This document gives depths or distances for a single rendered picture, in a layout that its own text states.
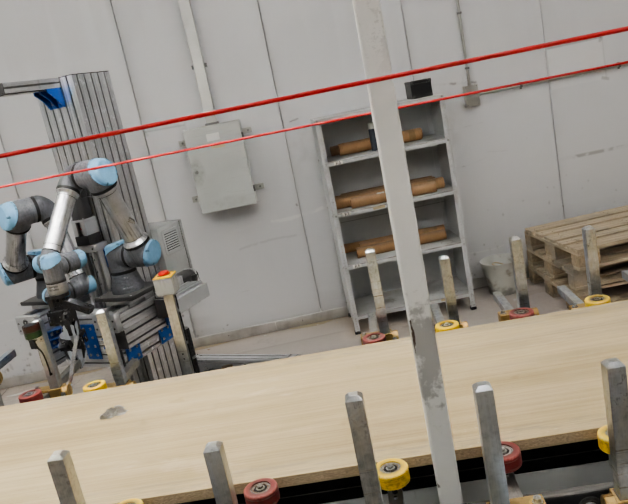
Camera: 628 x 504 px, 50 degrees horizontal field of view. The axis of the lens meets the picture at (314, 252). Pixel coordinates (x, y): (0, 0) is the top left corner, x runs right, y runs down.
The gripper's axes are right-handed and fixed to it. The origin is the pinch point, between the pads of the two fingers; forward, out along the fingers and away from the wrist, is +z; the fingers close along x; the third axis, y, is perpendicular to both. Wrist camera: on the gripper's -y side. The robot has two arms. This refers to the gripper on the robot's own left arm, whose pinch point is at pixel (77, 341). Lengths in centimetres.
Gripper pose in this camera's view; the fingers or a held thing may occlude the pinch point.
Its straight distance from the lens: 279.7
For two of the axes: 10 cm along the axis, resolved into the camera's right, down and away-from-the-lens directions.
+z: 1.7, 9.6, 2.2
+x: -0.5, 2.3, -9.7
